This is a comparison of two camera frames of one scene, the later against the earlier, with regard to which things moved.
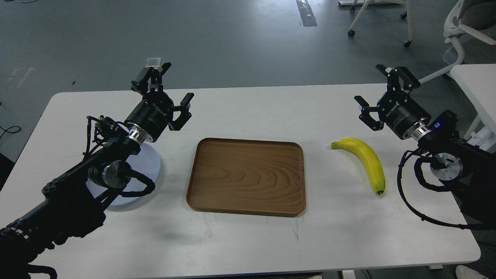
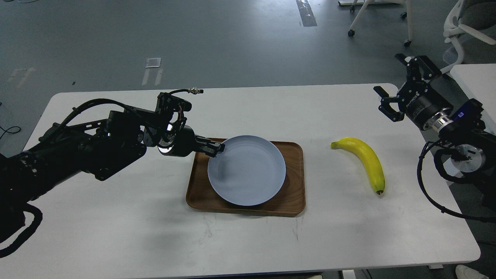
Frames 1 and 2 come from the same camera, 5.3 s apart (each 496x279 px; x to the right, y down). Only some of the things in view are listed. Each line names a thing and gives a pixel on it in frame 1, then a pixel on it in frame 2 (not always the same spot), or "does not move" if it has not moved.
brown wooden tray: x=250 y=177 does not move
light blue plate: x=147 y=161 to x=249 y=171
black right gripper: x=406 y=118 to x=421 y=100
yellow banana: x=372 y=160 does not move
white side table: x=477 y=83 does not move
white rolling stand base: x=408 y=14 does not move
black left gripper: x=155 y=111 to x=181 y=141
